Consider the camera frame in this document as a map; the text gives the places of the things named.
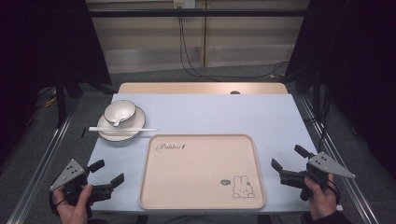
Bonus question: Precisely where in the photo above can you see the light blue table cover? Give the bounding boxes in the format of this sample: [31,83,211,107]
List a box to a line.
[88,92,344,216]

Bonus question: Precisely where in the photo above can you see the white bowl with dark rim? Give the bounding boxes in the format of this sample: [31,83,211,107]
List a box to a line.
[103,99,137,128]

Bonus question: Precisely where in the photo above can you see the beige tray with rabbit print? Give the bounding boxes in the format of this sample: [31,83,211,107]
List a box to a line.
[138,133,266,211]

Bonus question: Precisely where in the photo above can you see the wooden table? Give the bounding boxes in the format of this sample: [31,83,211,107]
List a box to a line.
[117,81,290,95]

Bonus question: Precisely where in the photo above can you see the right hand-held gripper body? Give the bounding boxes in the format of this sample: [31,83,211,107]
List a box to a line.
[278,151,357,202]

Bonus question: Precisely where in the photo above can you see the dark curtain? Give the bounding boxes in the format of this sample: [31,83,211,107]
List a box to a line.
[284,0,396,181]
[0,0,113,164]

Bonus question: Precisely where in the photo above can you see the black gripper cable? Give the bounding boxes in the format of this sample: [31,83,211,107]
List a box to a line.
[326,178,342,205]
[48,189,67,217]

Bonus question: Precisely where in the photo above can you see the wall power outlet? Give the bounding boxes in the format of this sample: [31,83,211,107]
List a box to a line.
[173,0,197,9]

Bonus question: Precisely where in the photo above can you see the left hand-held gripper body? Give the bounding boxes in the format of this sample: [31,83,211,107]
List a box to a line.
[49,159,115,206]

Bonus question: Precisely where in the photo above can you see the person's right hand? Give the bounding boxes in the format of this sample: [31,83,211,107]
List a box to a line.
[304,173,339,221]

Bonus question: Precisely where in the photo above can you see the black crossbar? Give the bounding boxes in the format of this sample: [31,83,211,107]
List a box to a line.
[88,8,310,19]

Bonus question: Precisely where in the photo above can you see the person's left hand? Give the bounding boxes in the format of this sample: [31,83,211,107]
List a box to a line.
[52,183,94,224]

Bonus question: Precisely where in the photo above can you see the black metal stand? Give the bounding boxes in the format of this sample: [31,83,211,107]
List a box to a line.
[312,67,322,117]
[53,72,84,129]

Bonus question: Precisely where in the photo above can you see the yellow cable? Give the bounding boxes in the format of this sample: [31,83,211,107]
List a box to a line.
[44,89,59,108]

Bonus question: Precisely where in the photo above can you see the white ceramic spoon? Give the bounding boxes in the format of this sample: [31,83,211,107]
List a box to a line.
[112,113,134,128]

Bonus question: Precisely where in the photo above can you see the white plate with dark rim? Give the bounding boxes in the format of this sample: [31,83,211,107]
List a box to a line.
[96,105,147,143]

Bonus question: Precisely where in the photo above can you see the metal floor rail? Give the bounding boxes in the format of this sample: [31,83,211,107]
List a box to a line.
[298,95,380,224]
[6,98,79,224]

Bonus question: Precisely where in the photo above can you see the white chopsticks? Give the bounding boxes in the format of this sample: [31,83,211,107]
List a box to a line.
[88,126,158,133]

